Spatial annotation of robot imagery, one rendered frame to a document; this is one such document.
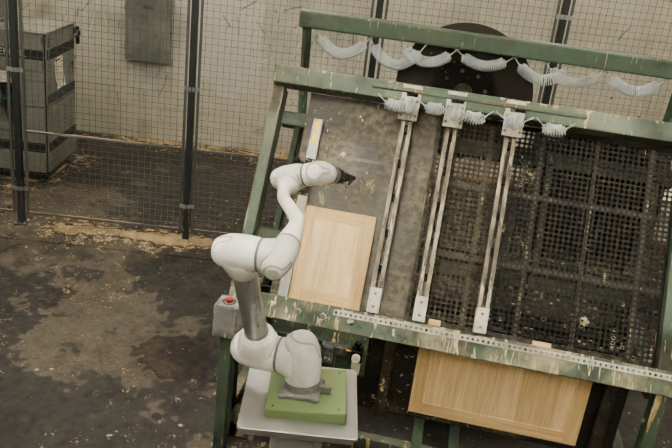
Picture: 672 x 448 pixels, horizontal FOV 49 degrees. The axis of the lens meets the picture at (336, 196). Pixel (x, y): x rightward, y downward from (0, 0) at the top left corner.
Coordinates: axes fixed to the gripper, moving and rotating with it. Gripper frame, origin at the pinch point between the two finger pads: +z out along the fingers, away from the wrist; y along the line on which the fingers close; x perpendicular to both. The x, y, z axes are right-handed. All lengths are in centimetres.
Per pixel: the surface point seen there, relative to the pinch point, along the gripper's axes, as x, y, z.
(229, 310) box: 84, -9, -17
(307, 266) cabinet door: 53, -10, 21
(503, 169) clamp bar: -50, -37, 53
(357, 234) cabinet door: 24.6, -13.7, 31.3
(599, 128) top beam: -97, -52, 67
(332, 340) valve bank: 67, -47, 20
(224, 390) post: 122, -32, 2
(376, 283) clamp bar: 33, -40, 29
